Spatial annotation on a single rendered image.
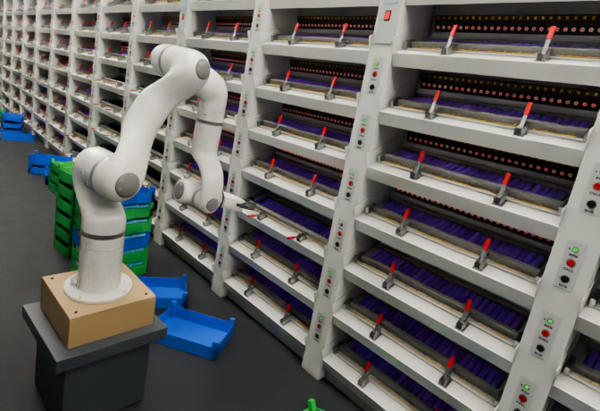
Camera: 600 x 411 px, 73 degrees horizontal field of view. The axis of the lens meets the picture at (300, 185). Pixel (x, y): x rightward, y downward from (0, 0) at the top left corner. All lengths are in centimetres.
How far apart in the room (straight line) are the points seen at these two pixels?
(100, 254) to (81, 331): 21
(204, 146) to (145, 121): 25
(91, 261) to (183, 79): 58
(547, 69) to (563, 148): 21
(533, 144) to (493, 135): 10
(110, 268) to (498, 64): 124
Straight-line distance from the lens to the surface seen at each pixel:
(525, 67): 125
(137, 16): 316
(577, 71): 122
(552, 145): 120
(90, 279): 135
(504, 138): 123
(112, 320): 136
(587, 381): 135
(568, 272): 121
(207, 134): 140
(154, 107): 125
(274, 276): 182
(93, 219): 128
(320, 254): 161
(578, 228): 119
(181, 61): 124
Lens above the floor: 106
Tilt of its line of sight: 12 degrees down
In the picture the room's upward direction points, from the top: 11 degrees clockwise
